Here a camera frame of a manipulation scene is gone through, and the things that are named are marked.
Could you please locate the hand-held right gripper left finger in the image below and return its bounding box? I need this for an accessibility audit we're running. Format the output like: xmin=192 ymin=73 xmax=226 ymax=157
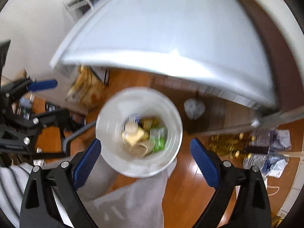
xmin=20 ymin=139 xmax=102 ymax=228

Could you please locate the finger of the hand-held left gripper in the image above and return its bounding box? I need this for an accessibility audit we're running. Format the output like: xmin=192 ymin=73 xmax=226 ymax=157
xmin=3 ymin=77 xmax=58 ymax=98
xmin=7 ymin=109 xmax=70 ymax=130

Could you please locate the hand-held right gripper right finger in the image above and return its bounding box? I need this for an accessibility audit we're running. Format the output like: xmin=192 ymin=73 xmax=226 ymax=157
xmin=190 ymin=138 xmax=271 ymax=228

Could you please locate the white waste bin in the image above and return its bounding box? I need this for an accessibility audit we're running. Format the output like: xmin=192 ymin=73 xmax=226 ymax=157
xmin=95 ymin=87 xmax=183 ymax=178

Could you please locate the green snack packet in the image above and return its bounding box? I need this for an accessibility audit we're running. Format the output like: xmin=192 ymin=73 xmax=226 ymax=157
xmin=150 ymin=127 xmax=168 ymax=152

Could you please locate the brown paper cup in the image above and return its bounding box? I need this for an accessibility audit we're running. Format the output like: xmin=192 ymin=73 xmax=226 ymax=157
xmin=129 ymin=140 xmax=154 ymax=158

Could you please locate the yellow cardboard box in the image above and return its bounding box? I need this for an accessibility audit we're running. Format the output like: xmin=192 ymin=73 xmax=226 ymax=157
xmin=122 ymin=126 xmax=149 ymax=146

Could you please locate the round cream foam disc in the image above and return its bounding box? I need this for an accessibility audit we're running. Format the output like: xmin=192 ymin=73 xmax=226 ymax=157
xmin=125 ymin=121 xmax=138 ymax=133

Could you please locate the gold foil wrapper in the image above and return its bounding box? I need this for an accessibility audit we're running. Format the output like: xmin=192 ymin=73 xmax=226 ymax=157
xmin=141 ymin=117 xmax=158 ymax=130

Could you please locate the grey metal tube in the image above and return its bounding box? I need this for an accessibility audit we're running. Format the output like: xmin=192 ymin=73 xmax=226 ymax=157
xmin=63 ymin=121 xmax=97 ymax=157

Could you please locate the pile of gold wrappers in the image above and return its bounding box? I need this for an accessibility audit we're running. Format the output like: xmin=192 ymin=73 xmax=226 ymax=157
xmin=209 ymin=134 xmax=252 ymax=157

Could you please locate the yellow printed paper bag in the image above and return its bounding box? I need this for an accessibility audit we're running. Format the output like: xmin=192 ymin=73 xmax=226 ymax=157
xmin=66 ymin=66 xmax=105 ymax=107

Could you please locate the striped shirt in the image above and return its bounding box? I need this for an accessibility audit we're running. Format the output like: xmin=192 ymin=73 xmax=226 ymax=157
xmin=0 ymin=164 xmax=31 ymax=228

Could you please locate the crumpled white plastic bag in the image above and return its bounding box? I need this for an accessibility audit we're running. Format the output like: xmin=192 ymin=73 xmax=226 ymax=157
xmin=184 ymin=98 xmax=206 ymax=120

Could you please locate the white plastic bin liner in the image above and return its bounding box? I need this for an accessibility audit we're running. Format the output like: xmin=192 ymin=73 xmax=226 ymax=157
xmin=78 ymin=157 xmax=177 ymax=228

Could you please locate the heap of clear plastic bags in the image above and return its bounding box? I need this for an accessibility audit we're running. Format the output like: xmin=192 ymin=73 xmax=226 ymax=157
xmin=242 ymin=128 xmax=291 ymax=178

